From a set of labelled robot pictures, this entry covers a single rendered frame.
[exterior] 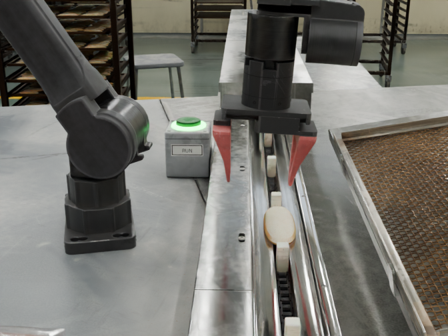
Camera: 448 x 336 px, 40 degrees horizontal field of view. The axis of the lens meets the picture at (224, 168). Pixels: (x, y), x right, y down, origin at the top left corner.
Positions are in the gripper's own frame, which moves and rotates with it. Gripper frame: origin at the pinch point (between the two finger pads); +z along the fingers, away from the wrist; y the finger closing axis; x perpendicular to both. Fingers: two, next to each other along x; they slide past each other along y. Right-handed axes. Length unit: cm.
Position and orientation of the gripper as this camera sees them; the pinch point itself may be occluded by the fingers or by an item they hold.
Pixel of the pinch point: (259, 176)
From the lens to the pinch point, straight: 75.4
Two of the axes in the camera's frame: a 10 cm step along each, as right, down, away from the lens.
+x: -0.3, 3.6, -9.3
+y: -10.0, -0.6, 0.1
